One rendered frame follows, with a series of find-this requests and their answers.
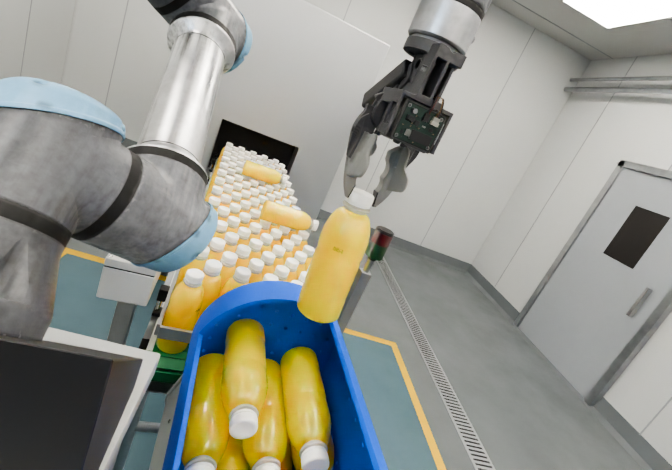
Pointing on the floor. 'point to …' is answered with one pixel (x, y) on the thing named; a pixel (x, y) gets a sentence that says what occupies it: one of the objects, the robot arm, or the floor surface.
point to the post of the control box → (124, 312)
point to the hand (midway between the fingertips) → (362, 191)
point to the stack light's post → (353, 297)
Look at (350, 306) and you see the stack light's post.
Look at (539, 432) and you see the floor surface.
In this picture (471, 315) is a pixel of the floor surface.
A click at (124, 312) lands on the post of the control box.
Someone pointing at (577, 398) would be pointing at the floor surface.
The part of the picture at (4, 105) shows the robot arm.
